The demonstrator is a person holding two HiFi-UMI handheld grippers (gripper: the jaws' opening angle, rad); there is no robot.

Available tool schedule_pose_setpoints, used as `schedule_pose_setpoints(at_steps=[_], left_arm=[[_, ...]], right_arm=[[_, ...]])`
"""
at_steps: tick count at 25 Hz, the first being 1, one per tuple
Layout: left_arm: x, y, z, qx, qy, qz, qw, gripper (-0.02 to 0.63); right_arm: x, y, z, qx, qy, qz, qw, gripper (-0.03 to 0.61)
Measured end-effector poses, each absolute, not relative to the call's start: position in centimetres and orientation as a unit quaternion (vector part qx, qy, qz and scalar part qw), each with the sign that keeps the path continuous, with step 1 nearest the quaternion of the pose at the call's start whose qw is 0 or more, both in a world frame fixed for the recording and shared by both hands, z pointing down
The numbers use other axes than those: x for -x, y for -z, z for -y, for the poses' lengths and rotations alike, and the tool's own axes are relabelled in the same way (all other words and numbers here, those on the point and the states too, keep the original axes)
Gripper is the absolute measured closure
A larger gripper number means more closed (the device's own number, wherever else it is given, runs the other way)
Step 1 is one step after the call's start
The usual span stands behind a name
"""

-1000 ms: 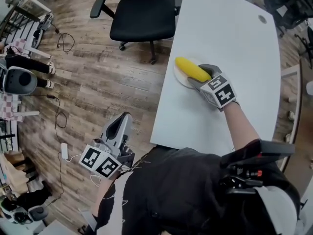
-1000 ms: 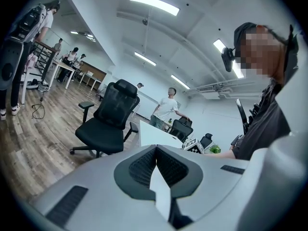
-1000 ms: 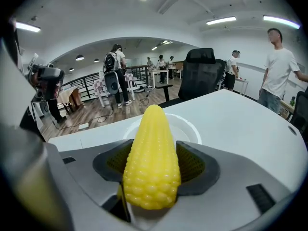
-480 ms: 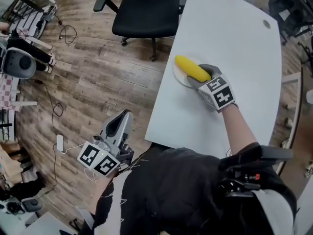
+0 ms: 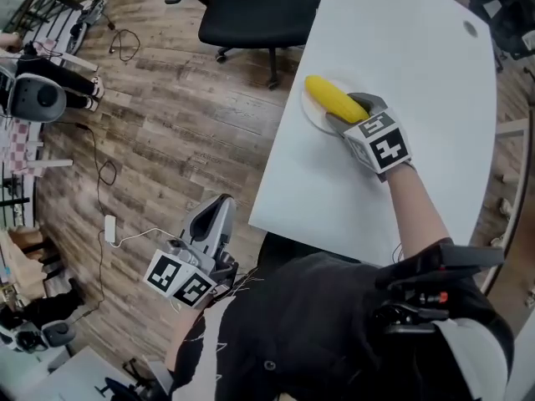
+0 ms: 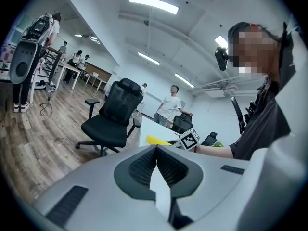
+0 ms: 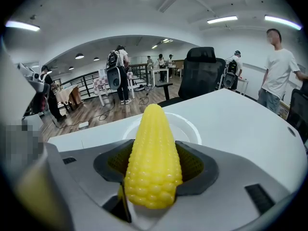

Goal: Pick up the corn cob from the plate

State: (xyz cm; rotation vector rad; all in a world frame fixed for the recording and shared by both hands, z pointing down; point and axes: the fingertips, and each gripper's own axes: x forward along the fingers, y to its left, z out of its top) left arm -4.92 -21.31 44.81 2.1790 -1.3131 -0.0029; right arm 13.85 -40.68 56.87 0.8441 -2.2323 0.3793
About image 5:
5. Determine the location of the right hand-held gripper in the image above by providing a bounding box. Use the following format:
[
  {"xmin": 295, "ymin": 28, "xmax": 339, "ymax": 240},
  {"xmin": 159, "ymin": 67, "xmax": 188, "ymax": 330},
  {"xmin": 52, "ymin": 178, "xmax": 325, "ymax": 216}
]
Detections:
[{"xmin": 325, "ymin": 92, "xmax": 414, "ymax": 183}]

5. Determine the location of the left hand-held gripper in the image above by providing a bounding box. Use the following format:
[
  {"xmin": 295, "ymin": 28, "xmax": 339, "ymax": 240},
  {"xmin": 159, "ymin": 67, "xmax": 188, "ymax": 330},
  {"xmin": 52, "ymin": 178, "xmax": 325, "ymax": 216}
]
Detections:
[{"xmin": 143, "ymin": 195, "xmax": 240, "ymax": 310}]

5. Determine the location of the yellow corn cob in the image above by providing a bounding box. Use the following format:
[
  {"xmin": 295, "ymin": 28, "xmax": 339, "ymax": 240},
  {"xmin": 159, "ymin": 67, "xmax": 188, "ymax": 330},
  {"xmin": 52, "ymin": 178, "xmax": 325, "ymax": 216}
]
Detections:
[{"xmin": 304, "ymin": 74, "xmax": 371, "ymax": 124}]

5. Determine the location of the white round plate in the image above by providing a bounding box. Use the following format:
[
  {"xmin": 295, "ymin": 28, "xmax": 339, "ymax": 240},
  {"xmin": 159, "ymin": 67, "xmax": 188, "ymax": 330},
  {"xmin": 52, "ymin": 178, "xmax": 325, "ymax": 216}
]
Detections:
[{"xmin": 300, "ymin": 71, "xmax": 377, "ymax": 136}]

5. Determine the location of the person's right forearm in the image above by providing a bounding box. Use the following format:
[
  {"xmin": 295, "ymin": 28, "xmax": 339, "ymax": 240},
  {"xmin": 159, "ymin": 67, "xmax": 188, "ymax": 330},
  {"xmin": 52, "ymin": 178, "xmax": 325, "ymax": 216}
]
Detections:
[{"xmin": 383, "ymin": 163, "xmax": 456, "ymax": 266}]

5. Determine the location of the person's left forearm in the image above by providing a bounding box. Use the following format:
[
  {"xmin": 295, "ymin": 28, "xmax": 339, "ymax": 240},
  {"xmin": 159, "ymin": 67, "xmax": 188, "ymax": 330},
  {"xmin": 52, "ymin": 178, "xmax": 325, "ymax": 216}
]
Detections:
[{"xmin": 164, "ymin": 305, "xmax": 208, "ymax": 378}]

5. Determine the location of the white power adapter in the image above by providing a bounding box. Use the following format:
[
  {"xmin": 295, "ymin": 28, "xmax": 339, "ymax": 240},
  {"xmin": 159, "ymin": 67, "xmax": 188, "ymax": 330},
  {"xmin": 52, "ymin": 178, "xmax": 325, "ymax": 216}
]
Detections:
[{"xmin": 104, "ymin": 214, "xmax": 119, "ymax": 246}]

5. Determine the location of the person's black clothed torso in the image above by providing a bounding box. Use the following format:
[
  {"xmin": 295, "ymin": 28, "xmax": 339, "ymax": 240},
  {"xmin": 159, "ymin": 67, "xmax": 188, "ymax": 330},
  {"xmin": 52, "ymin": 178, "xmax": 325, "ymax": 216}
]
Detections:
[{"xmin": 166, "ymin": 236, "xmax": 516, "ymax": 401}]

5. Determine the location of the black office chair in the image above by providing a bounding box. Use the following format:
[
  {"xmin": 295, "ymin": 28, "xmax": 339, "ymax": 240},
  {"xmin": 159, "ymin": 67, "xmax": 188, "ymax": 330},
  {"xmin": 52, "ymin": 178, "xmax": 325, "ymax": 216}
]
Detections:
[
  {"xmin": 164, "ymin": 0, "xmax": 332, "ymax": 91},
  {"xmin": 467, "ymin": 0, "xmax": 535, "ymax": 74}
]

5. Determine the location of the brown paper bag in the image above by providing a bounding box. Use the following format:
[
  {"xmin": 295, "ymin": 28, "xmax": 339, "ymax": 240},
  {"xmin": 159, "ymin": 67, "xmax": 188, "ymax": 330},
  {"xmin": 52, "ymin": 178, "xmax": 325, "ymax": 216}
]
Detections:
[{"xmin": 7, "ymin": 226, "xmax": 49, "ymax": 302}]

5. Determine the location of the small grey robot head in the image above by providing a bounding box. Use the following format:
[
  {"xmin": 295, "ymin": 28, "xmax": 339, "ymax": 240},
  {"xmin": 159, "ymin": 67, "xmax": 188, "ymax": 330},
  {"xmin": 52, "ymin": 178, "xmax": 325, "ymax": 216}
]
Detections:
[{"xmin": 0, "ymin": 307, "xmax": 79, "ymax": 354}]

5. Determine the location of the pink checkered cloth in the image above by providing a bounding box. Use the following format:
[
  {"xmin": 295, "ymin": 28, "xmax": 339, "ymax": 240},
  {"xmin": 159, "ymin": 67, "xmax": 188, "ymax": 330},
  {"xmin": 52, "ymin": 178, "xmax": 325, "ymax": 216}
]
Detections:
[{"xmin": 0, "ymin": 117, "xmax": 45, "ymax": 179}]

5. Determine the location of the grey round robot head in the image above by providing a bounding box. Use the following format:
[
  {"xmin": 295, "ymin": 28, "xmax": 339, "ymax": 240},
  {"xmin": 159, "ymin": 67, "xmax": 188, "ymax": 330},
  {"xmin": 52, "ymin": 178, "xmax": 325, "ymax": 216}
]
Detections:
[{"xmin": 7, "ymin": 73, "xmax": 68, "ymax": 124}]

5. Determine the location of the metal rack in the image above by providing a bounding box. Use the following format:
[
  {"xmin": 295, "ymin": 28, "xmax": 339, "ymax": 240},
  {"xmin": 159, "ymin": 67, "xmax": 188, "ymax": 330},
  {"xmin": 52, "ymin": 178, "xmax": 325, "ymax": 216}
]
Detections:
[{"xmin": 0, "ymin": 0, "xmax": 108, "ymax": 58}]

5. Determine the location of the white adapter cable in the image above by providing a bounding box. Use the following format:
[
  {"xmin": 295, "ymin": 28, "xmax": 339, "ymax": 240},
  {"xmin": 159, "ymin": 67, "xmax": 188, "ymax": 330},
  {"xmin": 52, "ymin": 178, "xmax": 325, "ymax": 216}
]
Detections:
[{"xmin": 109, "ymin": 227, "xmax": 181, "ymax": 250}]

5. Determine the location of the long black floor cable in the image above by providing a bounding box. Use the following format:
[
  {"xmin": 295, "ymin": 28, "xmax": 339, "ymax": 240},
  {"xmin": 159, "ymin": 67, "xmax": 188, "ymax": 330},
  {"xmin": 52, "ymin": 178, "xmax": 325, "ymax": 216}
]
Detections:
[{"xmin": 53, "ymin": 119, "xmax": 119, "ymax": 323}]

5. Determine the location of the white table leg frame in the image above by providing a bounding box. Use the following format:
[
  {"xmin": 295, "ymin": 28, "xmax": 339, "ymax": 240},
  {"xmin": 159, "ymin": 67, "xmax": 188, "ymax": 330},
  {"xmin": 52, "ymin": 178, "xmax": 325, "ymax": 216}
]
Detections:
[{"xmin": 479, "ymin": 105, "xmax": 535, "ymax": 296}]

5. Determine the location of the black chest mount device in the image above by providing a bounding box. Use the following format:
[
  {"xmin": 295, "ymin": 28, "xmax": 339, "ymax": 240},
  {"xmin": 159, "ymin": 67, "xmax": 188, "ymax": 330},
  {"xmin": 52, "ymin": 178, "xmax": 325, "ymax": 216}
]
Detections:
[{"xmin": 373, "ymin": 243, "xmax": 507, "ymax": 336}]

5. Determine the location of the short black floor cable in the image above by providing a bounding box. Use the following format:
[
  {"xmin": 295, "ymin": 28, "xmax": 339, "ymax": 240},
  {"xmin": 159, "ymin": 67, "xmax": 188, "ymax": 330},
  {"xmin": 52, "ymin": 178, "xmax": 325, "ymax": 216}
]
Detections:
[{"xmin": 99, "ymin": 9, "xmax": 142, "ymax": 63}]

